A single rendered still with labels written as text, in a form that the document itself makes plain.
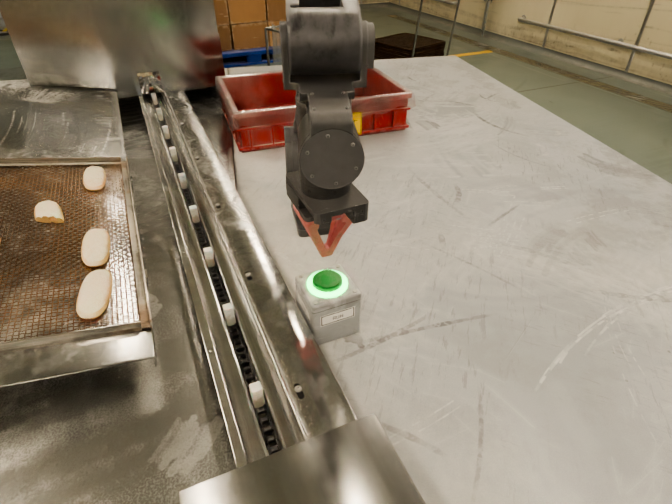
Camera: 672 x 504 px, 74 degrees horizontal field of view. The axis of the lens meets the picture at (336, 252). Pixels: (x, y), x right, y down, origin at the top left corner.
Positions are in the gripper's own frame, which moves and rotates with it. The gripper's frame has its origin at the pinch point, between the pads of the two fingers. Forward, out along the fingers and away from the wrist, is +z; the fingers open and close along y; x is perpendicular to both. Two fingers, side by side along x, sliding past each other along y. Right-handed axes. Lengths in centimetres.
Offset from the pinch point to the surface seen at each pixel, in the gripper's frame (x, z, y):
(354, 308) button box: -2.4, 7.9, -3.9
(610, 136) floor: -290, 97, 161
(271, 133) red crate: -10, 10, 61
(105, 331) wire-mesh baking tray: 27.4, 4.8, 1.7
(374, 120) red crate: -38, 10, 58
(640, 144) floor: -298, 97, 142
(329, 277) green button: -0.3, 4.5, -0.3
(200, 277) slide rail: 15.3, 10.2, 13.6
